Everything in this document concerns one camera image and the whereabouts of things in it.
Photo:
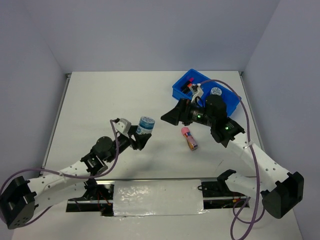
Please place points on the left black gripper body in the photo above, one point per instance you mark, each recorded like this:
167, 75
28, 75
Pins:
124, 142

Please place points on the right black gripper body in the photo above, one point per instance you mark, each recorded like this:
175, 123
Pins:
195, 114

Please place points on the blue jar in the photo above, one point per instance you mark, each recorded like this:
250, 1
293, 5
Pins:
145, 126
216, 91

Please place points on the orange tip black highlighter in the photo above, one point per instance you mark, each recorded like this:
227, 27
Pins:
186, 87

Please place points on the pink cap glue tube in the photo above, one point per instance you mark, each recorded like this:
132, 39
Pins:
192, 143

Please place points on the pink cap black highlighter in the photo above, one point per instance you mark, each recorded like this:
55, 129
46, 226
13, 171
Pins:
189, 81

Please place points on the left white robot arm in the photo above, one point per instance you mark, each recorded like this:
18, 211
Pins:
21, 199

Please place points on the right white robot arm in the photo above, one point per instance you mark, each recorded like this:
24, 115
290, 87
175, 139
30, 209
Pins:
275, 187

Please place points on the blue compartment tray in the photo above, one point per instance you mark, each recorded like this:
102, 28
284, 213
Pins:
230, 98

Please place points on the silver foil plate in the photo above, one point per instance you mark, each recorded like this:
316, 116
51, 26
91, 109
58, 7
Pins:
157, 198

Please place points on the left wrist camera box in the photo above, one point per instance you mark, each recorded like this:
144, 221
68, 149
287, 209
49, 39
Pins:
123, 126

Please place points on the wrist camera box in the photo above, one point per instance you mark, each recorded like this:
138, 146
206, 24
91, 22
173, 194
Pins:
197, 92
123, 126

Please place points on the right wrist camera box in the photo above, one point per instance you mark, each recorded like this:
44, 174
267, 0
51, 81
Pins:
197, 92

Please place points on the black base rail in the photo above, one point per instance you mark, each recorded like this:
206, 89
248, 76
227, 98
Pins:
101, 199

